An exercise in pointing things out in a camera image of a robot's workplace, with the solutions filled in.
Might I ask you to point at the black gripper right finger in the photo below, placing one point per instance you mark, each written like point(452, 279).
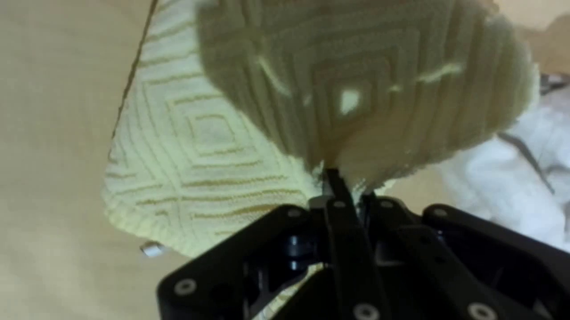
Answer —
point(477, 270)

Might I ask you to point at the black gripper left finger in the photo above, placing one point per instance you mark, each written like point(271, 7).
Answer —
point(321, 252)

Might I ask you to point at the yellow towel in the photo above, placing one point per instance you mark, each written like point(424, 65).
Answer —
point(235, 108)

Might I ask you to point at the white crumpled cloth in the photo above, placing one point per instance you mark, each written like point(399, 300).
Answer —
point(520, 177)

